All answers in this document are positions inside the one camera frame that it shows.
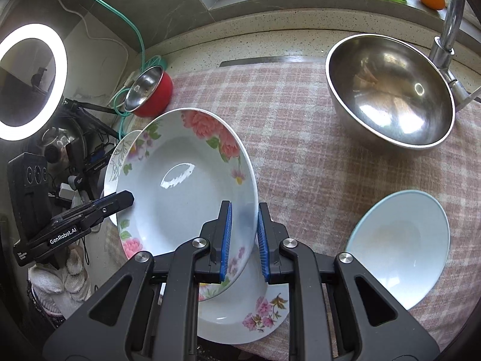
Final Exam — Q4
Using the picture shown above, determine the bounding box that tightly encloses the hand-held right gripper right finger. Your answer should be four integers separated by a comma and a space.
256, 202, 440, 361

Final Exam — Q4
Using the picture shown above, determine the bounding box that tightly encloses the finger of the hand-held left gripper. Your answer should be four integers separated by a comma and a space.
53, 191, 135, 230

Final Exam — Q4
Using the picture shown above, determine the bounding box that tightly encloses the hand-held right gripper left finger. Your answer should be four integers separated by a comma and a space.
41, 200, 234, 361

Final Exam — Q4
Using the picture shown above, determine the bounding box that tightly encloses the green leaf print plate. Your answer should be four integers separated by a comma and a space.
104, 130, 145, 226

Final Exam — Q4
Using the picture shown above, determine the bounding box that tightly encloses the pink peony floral plate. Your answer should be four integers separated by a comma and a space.
115, 108, 259, 302

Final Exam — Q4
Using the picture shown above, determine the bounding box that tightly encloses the red bowl with steel lining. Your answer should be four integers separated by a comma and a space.
124, 65, 174, 118

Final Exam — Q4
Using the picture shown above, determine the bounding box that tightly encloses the light blue bowl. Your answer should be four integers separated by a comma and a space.
345, 190, 451, 311

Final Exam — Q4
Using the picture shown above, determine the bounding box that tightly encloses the large steel bowl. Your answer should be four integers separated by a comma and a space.
325, 34, 456, 152

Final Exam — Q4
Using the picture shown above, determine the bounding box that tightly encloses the spare hand-held gripper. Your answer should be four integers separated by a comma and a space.
66, 135, 113, 181

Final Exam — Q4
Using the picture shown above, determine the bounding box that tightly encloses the small pink flower plate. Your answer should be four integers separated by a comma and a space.
197, 248, 289, 344

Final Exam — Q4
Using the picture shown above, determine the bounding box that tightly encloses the black tripod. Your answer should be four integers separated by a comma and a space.
62, 98, 121, 140

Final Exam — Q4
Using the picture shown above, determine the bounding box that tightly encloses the pink plaid cloth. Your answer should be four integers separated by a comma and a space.
103, 62, 481, 347

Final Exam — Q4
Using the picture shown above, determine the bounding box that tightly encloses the steel faucet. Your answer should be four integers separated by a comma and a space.
428, 0, 481, 113

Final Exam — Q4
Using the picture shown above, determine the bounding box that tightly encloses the ring light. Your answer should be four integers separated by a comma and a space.
0, 23, 68, 141

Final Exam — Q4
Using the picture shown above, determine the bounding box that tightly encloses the green cable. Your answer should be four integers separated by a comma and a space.
56, 0, 170, 140

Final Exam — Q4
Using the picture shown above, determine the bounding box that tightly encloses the white cable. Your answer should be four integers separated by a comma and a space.
39, 0, 132, 85

